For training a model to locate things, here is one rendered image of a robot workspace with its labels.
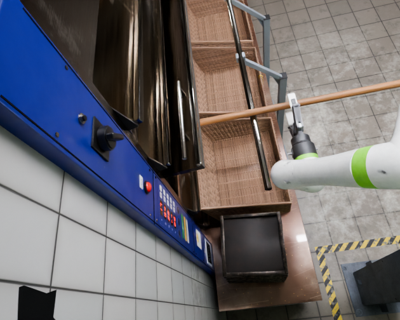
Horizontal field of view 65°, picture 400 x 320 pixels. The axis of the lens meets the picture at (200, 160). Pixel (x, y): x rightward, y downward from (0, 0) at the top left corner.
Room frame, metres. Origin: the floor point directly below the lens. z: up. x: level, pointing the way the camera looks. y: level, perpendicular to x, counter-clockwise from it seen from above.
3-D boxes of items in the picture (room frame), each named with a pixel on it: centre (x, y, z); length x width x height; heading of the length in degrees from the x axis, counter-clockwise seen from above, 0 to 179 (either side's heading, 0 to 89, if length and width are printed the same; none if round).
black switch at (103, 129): (0.36, 0.13, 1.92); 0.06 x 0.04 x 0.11; 165
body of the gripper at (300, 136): (0.54, -0.41, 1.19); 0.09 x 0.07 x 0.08; 165
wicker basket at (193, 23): (1.90, -0.52, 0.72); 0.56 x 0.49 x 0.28; 164
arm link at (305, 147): (0.47, -0.39, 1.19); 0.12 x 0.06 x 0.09; 75
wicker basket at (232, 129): (0.75, -0.20, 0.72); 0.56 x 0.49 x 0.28; 164
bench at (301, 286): (1.20, -0.34, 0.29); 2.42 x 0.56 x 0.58; 165
